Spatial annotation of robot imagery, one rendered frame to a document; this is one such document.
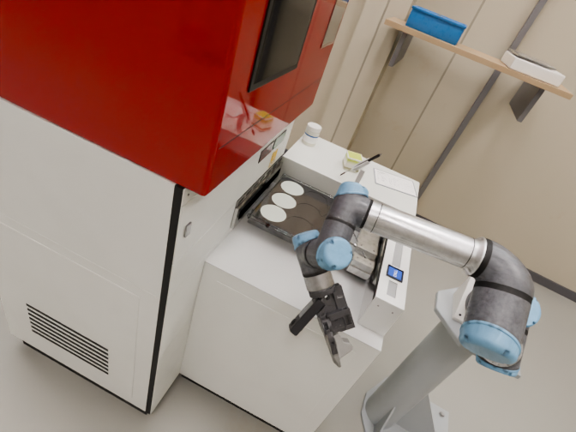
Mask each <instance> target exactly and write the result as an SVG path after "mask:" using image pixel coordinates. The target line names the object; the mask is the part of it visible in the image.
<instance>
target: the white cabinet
mask: <svg viewBox="0 0 576 432"><path fill-rule="evenodd" d="M300 312H301V311H300V310H298V309H295V308H293V307H292V306H290V305H288V304H287V303H284V302H282V301H280V300H278V299H277V298H275V297H272V296H270V295H268V294H266V293H265V292H263V291H260V290H259V289H257V288H255V287H254V286H252V285H249V284H247V283H245V282H243V281H242V280H240V279H237V278H235V277H233V276H231V275H230V274H228V273H226V272H224V271H222V270H220V269H218V268H216V267H214V266H212V265H210V264H208V263H206V262H205V263H204V267H203V271H202V275H201V282H200V285H199V290H198V293H197V298H196V301H195V308H194V312H193V316H192V320H191V324H190V328H189V335H188V338H187V343H186V346H185V351H184V354H183V361H182V365H181V369H180V374H182V375H181V376H182V377H183V378H185V379H187V380H189V381H191V382H193V383H194V384H196V385H197V386H199V387H202V388H204V389H205V390H207V391H208V392H210V393H212V394H214V395H216V396H218V397H219V398H221V399H223V400H225V401H226V402H228V403H230V404H232V405H234V406H236V407H237V408H239V409H240V410H242V411H245V412H246V413H248V414H250V415H251V416H253V417H255V418H257V419H259V420H261V421H262V422H264V423H266V424H267V425H269V426H271V427H273V428H275V429H276V430H278V431H280V432H315V430H316V429H317V428H318V427H319V425H320V424H321V423H322V422H323V420H324V419H325V418H326V417H327V415H328V414H329V413H330V412H331V411H332V409H333V408H334V407H335V406H336V404H338V402H340V400H341V399H342V398H343V397H344V396H345V394H346V393H347V392H348V391H349V389H350V388H351V387H352V386H353V384H354V383H355V382H356V381H357V379H358V378H359V377H360V376H361V375H362V373H363V372H364V371H365V370H366V368H368V366H369V365H370V364H371V363H372V362H373V361H374V359H375V358H376V357H377V356H378V354H379V353H380V352H379V351H378V350H376V349H374V348H372V347H370V346H368V345H366V344H364V343H362V342H360V341H358V340H356V339H354V338H352V337H350V336H348V335H347V334H345V333H342V332H338V333H339V335H340V336H341V338H347V339H348V340H349V341H350V343H352V345H353V349H352V351H351V352H349V353H348V354H346V355H345V356H343V357H342V358H340V364H341V367H340V368H339V367H338V366H337V365H336V364H335V363H334V362H333V360H332V357H331V355H330V352H329V350H328V347H327V343H326V340H325V338H324V335H323V332H322V330H321V328H320V325H319V322H318V320H317V319H316V318H313V319H312V320H311V321H310V322H309V323H308V324H307V325H306V326H305V328H304V329H303V330H302V331H301V332H300V333H299V334H298V335H297V336H295V335H294V334H292V333H291V332H290V328H289V324H290V323H291V321H292V320H293V319H294V318H295V317H296V316H297V315H298V314H299V313H300Z"/></svg>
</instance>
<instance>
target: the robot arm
mask: <svg viewBox="0 0 576 432"><path fill-rule="evenodd" d="M356 227H358V228H361V229H364V230H366V231H369V232H372V233H374V234H376V235H378V236H381V237H384V238H386V239H389V240H391V241H394V242H396V243H400V244H402V245H404V246H406V247H409V248H411V249H414V250H417V251H419V252H422V253H424V254H426V255H430V256H432V257H434V258H436V259H439V260H442V261H445V262H447V263H450V264H452V265H454V266H456V267H460V268H462V269H463V271H464V273H465V274H466V275H468V276H470V277H472V278H474V279H475V283H474V286H473V289H472V291H471V292H470V293H469V294H468V296H467V298H466V300H465V310H466V312H465V317H464V320H463V323H462V325H461V326H460V329H459V342H460V344H462V346H464V348H466V349H467V350H470V351H471V352H473V353H475V354H476V361H477V363H479V364H481V365H482V366H484V367H486V368H488V369H492V370H494V371H496V372H499V373H502V374H504V375H508V376H512V377H515V376H517V375H518V372H519V371H520V364H521V360H522V356H523V353H524V349H525V343H526V340H527V335H528V332H529V328H530V327H532V326H533V325H535V324H536V323H538V321H539V319H540V317H541V307H540V304H539V302H538V301H537V300H536V298H535V297H534V293H535V288H534V284H533V280H532V278H531V275H530V273H529V271H528V270H527V269H526V267H525V265H524V264H523V263H522V262H521V261H520V259H519V258H518V257H517V256H515V255H514V254H513V253H512V252H511V251H510V250H508V249H506V248H505V247H504V246H502V245H500V244H498V243H497V242H495V241H492V240H490V239H488V238H486V237H478V238H473V237H468V236H466V235H464V234H462V233H459V232H456V231H453V230H450V229H448V228H446V227H443V226H441V225H438V224H435V223H432V222H430V221H428V220H425V219H421V218H418V217H417V216H414V215H412V214H409V213H406V212H403V211H400V210H398V209H396V208H394V207H390V206H388V205H385V204H382V203H380V202H378V201H374V200H371V199H370V198H369V191H368V190H367V188H365V187H364V186H362V185H361V184H360V183H355V182H350V181H348V182H343V183H342V184H340V186H339V188H338V191H337V193H336V195H335V196H334V198H333V203H332V205H331V207H330V209H329V212H328V214H327V217H326V219H325V221H324V223H323V226H322V228H321V231H320V233H319V232H318V230H311V231H306V232H302V233H299V234H297V235H296V236H294V237H293V238H292V242H293V245H294V251H295V252H296V255H297V260H298V263H299V266H300V268H301V272H302V275H303V279H304V283H305V285H306V288H307V291H308V292H309V297H311V298H312V299H311V300H310V302H309V303H308V304H307V305H306V306H305V307H304V308H303V310H302V311H301V312H300V313H299V314H298V315H297V316H296V317H295V318H294V319H293V320H292V321H291V323H290V324H289V328H290V332H291V333H292V334H294V335H295V336H297V335H298V334H299V333H300V332H301V331H302V330H303V329H304V328H305V326H306V325H307V324H308V323H309V322H310V321H311V320H312V319H313V318H314V316H315V315H316V316H317V320H318V322H319V325H320V328H321V330H322V332H323V335H324V338H325V340H326V343H327V347H328V350H329V352H330V355H331V357H332V360H333V362H334V363H335V364H336V365H337V366H338V367H339V368H340V367H341V364H340V358H342V357H343V356H345V355H346V354H348V353H349V352H351V351H352V349H353V345H352V343H350V341H349V340H348V339H347V338H341V336H340V335H339V333H338V332H343V331H345V330H349V329H352V328H354V327H355V324H354V321H353V318H352V315H351V311H350V308H349V307H348V306H347V302H346V300H345V294H344V292H343V289H342V285H340V284H339V283H335V284H334V280H333V276H332V272H331V271H334V270H341V269H344V268H345V267H347V266H348V265H349V264H350V262H351V258H352V248H351V245H350V241H351V238H352V235H353V233H354V231H355V229H356ZM325 296H327V297H325Z"/></svg>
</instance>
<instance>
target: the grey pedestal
mask: <svg viewBox="0 0 576 432"><path fill-rule="evenodd" d="M458 288H459V287H456V288H452V289H447V290H443V291H438V292H437V293H436V294H435V307H434V312H435V313H436V315H437V316H438V317H439V319H440V320H441V321H440V322H439V323H438V324H437V325H436V326H435V327H434V328H433V330H432V331H431V332H430V333H429V334H428V335H427V336H426V337H425V338H424V339H423V340H422V342H421V343H420V344H419V345H418V346H417V347H416V348H415V349H414V350H413V351H412V352H411V354H410V355H409V356H408V357H407V358H406V359H405V360H404V361H403V362H402V363H401V364H400V365H399V366H398V368H396V370H394V372H392V374H390V376H388V377H387V378H385V379H384V380H383V381H381V382H380V383H378V384H377V385H376V386H374V387H373V388H371V389H370V390H369V391H368V392H366V394H365V397H364V401H363V407H362V410H361V413H360V415H361V418H362V423H363V430H364V432H448V415H449V412H448V411H445V410H444V409H442V408H440V406H438V405H435V404H434V403H432V402H430V400H429V393H430V392H431V391H433V390H434V389H435V388H436V387H437V386H438V385H439V384H441V383H442V382H443V381H444V380H445V379H446V378H447V377H448V376H450V374H452V372H454V370H456V369H457V368H458V367H459V366H460V365H461V364H462V363H464V362H465V361H466V360H467V359H468V358H469V357H471V356H472V355H474V356H476V354H475V353H473V352H471V351H470V350H467V349H466V348H464V346H462V344H460V342H459V329H460V326H461V325H462V324H461V323H459V322H457V321H455V320H453V319H452V311H453V294H454V292H456V290H458Z"/></svg>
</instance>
